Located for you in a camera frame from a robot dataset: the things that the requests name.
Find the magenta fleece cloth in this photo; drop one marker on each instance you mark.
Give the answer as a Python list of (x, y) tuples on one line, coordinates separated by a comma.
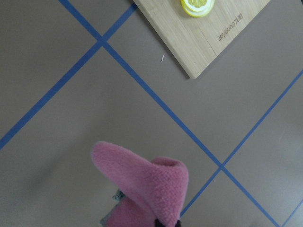
[(150, 193)]

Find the bamboo cutting board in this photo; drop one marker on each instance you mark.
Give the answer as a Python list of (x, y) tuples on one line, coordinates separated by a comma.
[(196, 42)]

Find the yellow lemon slices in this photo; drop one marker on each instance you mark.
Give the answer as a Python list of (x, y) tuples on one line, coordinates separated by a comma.
[(197, 8)]

